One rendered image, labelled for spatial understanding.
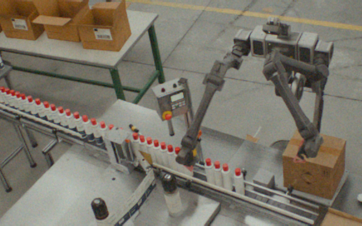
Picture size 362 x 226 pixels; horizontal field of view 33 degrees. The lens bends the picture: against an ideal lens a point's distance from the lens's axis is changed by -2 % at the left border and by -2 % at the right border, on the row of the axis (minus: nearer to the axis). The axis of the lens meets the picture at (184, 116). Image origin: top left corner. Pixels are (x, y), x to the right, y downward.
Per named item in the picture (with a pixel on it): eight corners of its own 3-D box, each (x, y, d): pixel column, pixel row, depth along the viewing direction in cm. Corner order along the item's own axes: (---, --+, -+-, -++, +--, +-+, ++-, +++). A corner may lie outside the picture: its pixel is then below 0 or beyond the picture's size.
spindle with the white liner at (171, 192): (164, 214, 354) (156, 179, 334) (173, 203, 359) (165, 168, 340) (178, 219, 349) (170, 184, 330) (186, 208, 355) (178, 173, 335)
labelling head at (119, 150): (112, 167, 389) (102, 138, 372) (124, 154, 396) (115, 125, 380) (129, 174, 382) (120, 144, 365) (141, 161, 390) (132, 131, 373)
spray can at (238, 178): (234, 195, 357) (231, 171, 344) (238, 189, 360) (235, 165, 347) (242, 198, 355) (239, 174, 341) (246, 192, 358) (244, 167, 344)
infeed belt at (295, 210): (85, 145, 414) (84, 141, 412) (93, 138, 419) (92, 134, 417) (312, 230, 335) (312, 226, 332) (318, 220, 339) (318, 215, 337)
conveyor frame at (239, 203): (85, 148, 414) (83, 143, 411) (94, 138, 421) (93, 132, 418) (311, 233, 334) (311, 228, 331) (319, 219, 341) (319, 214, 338)
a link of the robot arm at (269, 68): (272, 44, 318) (259, 52, 325) (275, 68, 312) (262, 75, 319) (328, 66, 343) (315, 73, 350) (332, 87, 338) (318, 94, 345)
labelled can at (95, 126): (95, 144, 409) (87, 120, 395) (99, 139, 412) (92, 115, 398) (100, 145, 406) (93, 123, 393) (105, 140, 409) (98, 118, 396)
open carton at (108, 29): (75, 55, 511) (64, 18, 487) (101, 22, 546) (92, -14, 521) (116, 59, 498) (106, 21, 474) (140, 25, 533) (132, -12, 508)
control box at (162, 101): (156, 112, 360) (151, 87, 348) (183, 102, 364) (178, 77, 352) (162, 122, 353) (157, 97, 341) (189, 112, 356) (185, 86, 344)
